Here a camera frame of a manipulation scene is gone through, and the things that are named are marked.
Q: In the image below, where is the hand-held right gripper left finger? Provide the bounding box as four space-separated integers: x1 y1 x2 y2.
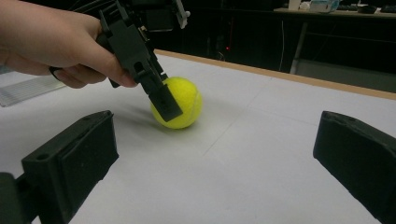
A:
21 109 120 224

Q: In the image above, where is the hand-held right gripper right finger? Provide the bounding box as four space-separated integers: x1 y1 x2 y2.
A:
312 110 396 224

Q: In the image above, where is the yellow tennis ball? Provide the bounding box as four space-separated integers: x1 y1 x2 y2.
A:
149 76 204 130

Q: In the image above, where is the clear plastic tray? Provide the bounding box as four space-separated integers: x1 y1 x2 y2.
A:
0 76 65 107

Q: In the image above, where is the white table cover board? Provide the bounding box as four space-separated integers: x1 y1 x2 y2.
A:
0 53 396 224

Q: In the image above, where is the dark desk object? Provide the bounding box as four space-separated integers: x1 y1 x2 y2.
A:
357 4 378 15

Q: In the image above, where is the teal packet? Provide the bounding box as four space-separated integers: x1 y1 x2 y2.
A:
308 0 341 13

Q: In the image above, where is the white metal desk frame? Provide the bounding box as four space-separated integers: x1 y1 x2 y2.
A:
274 7 396 93

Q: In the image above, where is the thin white hanging cable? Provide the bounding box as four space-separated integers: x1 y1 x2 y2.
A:
280 21 286 72

